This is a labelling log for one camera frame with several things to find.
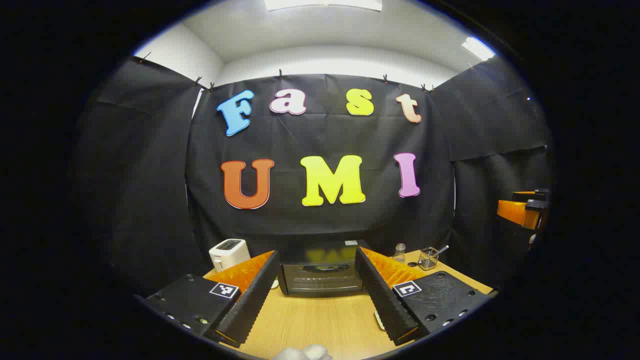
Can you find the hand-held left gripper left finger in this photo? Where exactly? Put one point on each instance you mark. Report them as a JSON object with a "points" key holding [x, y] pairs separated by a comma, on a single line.
{"points": [[250, 305]]}

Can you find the white toaster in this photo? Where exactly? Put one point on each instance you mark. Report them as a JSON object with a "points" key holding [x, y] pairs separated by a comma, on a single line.
{"points": [[227, 255]]}

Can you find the long ceiling light panel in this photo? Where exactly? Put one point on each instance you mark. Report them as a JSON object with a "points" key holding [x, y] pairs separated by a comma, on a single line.
{"points": [[325, 4]]}

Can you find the white straw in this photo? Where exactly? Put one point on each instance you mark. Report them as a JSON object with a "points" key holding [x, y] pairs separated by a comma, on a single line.
{"points": [[444, 248]]}

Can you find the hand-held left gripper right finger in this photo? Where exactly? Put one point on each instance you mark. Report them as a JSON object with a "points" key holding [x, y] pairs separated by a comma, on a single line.
{"points": [[382, 300]]}

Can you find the clear glass bottle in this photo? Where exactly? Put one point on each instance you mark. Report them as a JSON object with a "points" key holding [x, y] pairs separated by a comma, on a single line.
{"points": [[399, 255]]}

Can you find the small ceiling light panel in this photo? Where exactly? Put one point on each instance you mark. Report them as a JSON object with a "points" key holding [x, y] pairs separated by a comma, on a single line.
{"points": [[477, 48]]}

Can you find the clear ribbed glass cup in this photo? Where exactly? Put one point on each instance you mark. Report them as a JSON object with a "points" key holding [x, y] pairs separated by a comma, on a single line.
{"points": [[427, 261]]}

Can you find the black electric oven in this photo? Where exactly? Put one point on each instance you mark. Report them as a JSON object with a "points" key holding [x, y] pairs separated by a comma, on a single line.
{"points": [[320, 282]]}

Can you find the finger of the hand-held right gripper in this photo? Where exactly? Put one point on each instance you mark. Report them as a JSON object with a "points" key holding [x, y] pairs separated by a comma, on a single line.
{"points": [[517, 212], [542, 194]]}

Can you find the white square plate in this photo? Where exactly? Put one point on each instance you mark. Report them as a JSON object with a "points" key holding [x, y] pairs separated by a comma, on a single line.
{"points": [[379, 320]]}

